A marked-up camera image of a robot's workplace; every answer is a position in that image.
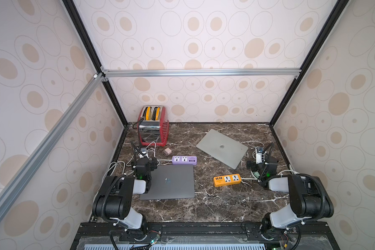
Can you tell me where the pink charger adapter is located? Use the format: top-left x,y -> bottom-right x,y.
163,148 -> 172,156

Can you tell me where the white cable of silver laptop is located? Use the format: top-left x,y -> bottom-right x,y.
240,140 -> 266,157

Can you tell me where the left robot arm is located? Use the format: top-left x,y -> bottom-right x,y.
92,157 -> 158,237

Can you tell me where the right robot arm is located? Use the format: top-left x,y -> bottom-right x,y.
246,156 -> 334,240

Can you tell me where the dark grey laptop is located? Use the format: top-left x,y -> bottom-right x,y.
140,165 -> 195,200

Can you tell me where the silver apple laptop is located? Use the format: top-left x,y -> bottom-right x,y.
196,129 -> 249,169

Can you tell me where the red chrome toaster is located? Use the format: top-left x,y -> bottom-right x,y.
137,105 -> 169,146

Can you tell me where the purple power strip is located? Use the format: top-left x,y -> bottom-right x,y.
171,156 -> 198,166

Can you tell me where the orange power strip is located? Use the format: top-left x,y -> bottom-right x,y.
214,174 -> 242,187

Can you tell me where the silver aluminium crossbar back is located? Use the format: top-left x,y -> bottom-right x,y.
103,68 -> 302,78

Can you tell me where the silver aluminium crossbar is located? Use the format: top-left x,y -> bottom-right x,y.
103,68 -> 302,78
0,72 -> 104,223

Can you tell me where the silver aluminium crossbar left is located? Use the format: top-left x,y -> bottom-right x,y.
0,72 -> 104,223

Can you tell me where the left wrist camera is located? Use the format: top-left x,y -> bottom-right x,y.
138,149 -> 149,158

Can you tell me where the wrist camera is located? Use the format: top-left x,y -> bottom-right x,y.
255,147 -> 265,164
138,149 -> 149,158

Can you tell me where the white orange strip power cord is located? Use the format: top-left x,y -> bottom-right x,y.
240,168 -> 301,183

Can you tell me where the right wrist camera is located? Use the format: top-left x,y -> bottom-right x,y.
255,147 -> 265,164

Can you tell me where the white purple strip power cord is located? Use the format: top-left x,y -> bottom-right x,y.
106,158 -> 173,179

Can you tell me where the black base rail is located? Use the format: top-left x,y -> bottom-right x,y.
71,221 -> 339,250

